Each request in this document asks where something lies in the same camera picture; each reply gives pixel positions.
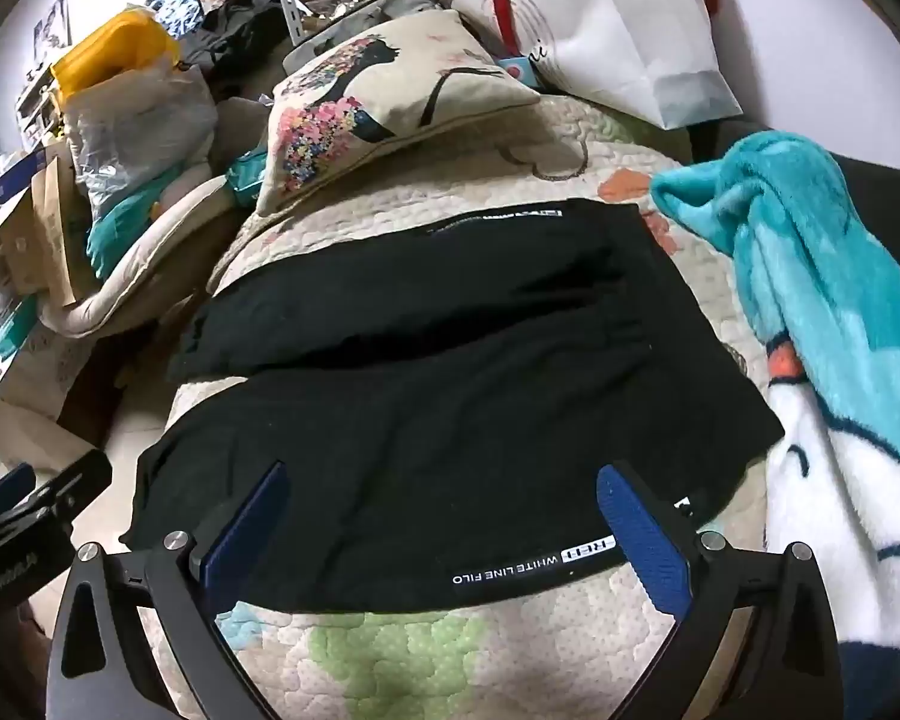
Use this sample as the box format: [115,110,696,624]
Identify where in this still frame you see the black pants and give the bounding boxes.
[120,199,786,614]

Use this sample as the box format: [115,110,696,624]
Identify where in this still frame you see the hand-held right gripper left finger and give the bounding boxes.
[49,459,287,720]

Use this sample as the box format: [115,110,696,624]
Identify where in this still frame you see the heart print quilt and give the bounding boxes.
[131,94,790,720]

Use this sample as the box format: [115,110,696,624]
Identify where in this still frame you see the floral print pillow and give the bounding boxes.
[255,15,542,215]

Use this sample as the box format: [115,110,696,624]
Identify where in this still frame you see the teal wipes pack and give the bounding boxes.
[225,150,272,206]

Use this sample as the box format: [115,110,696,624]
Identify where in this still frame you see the white paper bag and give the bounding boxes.
[450,0,743,130]

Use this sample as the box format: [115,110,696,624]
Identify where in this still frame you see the white shelf unit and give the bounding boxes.
[15,60,65,145]

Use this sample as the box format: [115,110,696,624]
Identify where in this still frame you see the small teal box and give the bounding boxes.
[499,52,542,88]

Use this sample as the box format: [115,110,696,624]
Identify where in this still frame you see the small wall poster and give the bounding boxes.
[34,0,73,61]

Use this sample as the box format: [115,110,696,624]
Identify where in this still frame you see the yellow plastic bin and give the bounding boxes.
[51,6,181,102]

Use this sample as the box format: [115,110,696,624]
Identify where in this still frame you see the large cardboard box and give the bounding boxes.
[0,326,125,482]

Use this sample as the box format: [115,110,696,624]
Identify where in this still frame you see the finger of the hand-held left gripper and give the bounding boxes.
[0,463,37,520]
[15,450,113,535]

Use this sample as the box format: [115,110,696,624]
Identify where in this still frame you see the black bag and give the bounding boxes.
[186,0,295,85]

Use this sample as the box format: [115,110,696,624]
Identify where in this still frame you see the grey bag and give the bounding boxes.
[300,0,458,47]

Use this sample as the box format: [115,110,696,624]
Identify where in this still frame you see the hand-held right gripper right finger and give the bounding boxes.
[596,461,845,720]

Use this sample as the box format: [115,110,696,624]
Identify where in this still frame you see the teal cloth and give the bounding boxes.
[86,172,190,280]

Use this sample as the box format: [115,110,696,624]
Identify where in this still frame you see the beige padded cushion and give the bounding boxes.
[45,174,260,337]

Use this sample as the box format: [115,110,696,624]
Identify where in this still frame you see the teal fleece blanket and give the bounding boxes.
[651,131,900,720]

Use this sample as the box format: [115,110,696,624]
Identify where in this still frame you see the clear plastic bag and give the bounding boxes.
[67,64,220,220]

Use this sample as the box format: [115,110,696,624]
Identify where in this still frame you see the stack of cardboard boxes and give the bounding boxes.
[0,141,85,305]

